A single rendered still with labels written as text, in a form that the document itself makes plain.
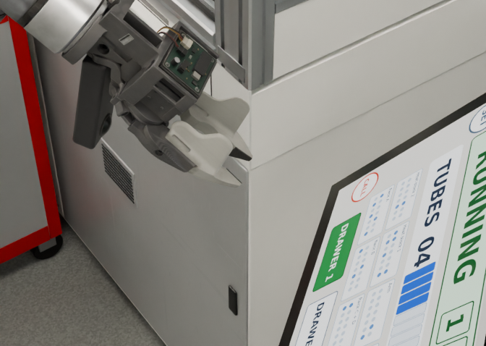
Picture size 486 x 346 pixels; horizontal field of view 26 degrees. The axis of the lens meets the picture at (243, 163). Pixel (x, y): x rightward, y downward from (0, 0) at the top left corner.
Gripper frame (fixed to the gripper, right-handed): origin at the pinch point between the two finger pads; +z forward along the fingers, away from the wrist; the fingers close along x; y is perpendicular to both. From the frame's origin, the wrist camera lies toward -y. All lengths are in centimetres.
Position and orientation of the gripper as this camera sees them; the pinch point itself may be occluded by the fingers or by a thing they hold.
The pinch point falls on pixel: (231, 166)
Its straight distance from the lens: 105.4
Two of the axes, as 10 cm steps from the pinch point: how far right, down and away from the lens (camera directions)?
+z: 7.4, 6.1, 2.9
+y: 6.1, -4.2, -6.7
